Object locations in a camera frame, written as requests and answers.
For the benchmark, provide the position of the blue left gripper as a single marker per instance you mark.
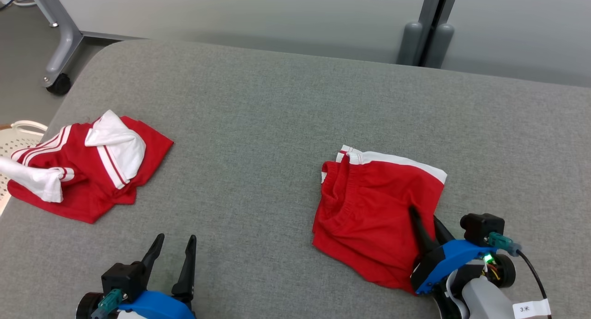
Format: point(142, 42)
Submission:
point(157, 307)

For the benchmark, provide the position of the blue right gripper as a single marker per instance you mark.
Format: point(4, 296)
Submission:
point(443, 259)

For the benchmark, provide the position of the red shorts with white trim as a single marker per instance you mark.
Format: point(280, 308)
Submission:
point(369, 217)

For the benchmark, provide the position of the red and white polo shirt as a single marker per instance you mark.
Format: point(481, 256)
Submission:
point(87, 194)

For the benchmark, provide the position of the white laundry basket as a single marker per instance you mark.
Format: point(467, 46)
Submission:
point(18, 141)

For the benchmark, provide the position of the black caster wheel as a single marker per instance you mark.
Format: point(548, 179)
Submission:
point(59, 84)

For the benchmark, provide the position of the grey metal stand leg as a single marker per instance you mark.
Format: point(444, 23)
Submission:
point(64, 46)

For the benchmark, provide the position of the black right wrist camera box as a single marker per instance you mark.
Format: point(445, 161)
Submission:
point(480, 226)

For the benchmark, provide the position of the green left camera connector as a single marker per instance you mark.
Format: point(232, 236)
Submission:
point(110, 300)

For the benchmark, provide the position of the green camera connector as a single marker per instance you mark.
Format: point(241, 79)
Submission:
point(110, 300)
point(503, 243)

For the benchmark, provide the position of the green right camera connector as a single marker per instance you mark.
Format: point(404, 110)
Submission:
point(503, 243)

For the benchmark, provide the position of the grey partition post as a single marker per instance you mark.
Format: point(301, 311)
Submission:
point(410, 44)

